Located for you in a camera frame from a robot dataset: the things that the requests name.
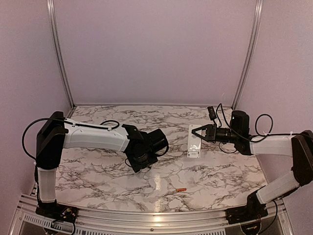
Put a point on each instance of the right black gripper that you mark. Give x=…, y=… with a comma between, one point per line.
x=211, y=135

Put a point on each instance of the left aluminium frame post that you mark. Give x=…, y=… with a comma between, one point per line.
x=58, y=51

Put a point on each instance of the white remote control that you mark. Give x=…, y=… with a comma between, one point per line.
x=194, y=143

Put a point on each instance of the right aluminium frame post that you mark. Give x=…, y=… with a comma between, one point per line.
x=250, y=51

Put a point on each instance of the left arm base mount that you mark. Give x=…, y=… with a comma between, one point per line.
x=56, y=211

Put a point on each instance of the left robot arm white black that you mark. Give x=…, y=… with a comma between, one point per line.
x=141, y=148

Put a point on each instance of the front aluminium frame rail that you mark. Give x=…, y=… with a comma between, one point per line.
x=105, y=222

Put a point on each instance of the orange AAA battery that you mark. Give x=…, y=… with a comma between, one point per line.
x=180, y=189

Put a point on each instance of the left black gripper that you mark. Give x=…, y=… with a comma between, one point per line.
x=137, y=167

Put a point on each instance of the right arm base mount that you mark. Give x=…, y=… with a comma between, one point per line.
x=251, y=211

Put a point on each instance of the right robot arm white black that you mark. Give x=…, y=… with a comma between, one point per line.
x=299, y=146

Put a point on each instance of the aluminium frame post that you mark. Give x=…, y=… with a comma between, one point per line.
x=58, y=51
x=250, y=51

